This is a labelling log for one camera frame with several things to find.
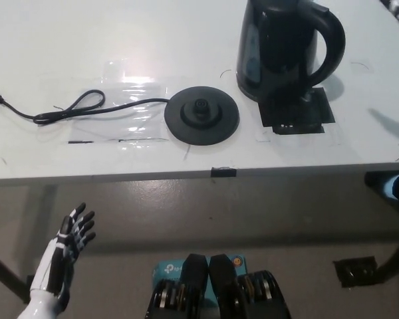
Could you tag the black and blue object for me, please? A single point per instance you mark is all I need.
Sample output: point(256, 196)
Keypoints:
point(392, 186)

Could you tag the clear plastic sheet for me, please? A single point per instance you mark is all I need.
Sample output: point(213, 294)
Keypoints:
point(136, 126)

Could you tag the round black kettle base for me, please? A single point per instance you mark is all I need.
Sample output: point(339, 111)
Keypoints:
point(203, 126)

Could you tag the square black tape patch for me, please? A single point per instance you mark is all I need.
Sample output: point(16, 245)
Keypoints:
point(296, 121)

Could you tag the teal tp-link box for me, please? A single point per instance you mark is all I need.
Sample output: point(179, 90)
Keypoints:
point(168, 269)

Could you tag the black table leg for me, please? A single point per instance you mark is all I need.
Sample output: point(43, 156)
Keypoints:
point(5, 274)
point(395, 256)

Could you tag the white and black left hand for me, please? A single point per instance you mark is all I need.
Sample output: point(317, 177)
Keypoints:
point(56, 256)

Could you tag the black electric kettle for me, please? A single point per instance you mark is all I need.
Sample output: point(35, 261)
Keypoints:
point(279, 50)

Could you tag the small black edge tape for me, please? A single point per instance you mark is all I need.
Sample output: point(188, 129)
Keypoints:
point(223, 172)

